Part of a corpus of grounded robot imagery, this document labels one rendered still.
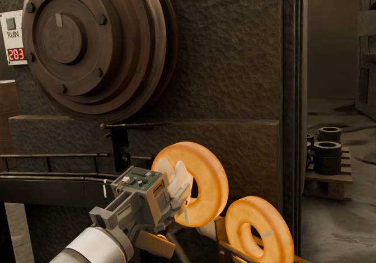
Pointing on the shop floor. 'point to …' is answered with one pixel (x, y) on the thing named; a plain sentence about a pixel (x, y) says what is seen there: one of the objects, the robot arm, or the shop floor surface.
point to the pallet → (328, 164)
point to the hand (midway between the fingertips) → (187, 174)
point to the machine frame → (189, 109)
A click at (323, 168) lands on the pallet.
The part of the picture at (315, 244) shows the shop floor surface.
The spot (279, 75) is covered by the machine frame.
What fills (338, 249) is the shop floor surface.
